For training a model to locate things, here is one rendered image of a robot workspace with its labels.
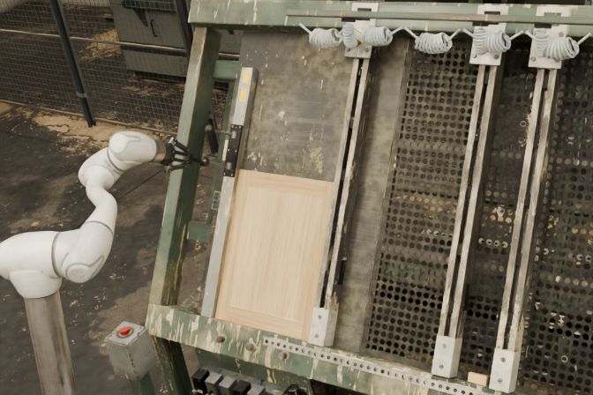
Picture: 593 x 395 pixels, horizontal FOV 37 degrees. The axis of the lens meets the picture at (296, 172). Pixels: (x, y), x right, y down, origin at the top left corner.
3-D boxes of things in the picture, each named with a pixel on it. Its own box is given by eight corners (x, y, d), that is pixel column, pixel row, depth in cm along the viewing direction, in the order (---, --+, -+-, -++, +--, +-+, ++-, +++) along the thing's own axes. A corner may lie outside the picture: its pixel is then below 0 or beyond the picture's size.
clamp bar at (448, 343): (433, 370, 285) (404, 376, 265) (488, 14, 290) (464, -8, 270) (462, 377, 280) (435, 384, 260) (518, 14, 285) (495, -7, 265)
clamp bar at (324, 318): (312, 340, 309) (277, 344, 288) (365, 11, 314) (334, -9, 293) (337, 346, 304) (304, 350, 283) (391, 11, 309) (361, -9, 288)
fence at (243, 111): (206, 315, 333) (200, 315, 329) (247, 69, 337) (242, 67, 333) (217, 317, 330) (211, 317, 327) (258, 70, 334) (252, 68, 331)
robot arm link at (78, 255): (108, 217, 255) (63, 219, 256) (91, 257, 240) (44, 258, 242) (119, 251, 262) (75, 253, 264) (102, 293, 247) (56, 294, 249)
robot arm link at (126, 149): (153, 129, 303) (125, 146, 308) (123, 121, 289) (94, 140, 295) (161, 156, 299) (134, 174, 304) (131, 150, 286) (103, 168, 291)
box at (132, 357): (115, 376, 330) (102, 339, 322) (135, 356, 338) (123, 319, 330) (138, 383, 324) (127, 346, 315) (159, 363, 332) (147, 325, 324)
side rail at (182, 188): (165, 301, 351) (147, 302, 341) (211, 33, 355) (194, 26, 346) (177, 305, 348) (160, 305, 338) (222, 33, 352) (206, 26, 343)
